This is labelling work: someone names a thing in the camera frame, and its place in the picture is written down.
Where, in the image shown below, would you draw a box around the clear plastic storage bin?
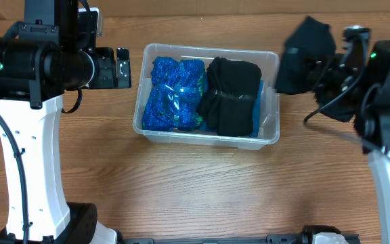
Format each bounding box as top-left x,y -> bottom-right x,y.
133,43 -> 280,150

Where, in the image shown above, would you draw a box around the sparkly blue fabric bundle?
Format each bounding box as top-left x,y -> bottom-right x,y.
142,57 -> 205,131

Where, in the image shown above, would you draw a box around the blue denim jeans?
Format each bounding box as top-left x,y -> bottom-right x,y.
199,80 -> 264,138

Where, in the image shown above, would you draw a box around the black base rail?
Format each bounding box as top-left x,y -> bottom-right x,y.
120,235 -> 301,244

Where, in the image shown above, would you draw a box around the large black taped garment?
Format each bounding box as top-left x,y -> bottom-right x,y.
197,57 -> 262,137

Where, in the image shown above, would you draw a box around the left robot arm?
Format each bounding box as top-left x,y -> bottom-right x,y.
0,0 -> 131,244

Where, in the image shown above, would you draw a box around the small black garment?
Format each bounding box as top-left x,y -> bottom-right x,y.
274,16 -> 336,95

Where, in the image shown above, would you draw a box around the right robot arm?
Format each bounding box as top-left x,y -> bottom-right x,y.
305,40 -> 390,243

